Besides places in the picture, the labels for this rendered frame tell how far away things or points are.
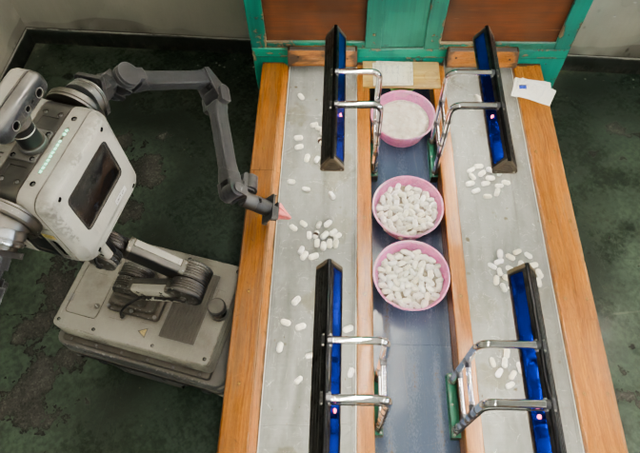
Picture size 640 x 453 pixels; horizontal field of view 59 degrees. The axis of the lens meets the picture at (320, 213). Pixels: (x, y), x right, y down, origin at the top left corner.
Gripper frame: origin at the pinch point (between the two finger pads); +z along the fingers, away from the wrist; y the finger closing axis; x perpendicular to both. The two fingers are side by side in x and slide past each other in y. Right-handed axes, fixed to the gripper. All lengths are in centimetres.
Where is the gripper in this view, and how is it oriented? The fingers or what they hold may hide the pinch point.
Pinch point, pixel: (288, 217)
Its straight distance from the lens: 202.2
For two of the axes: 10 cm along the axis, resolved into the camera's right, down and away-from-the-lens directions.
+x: -6.3, 3.7, 6.8
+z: 7.7, 3.4, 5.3
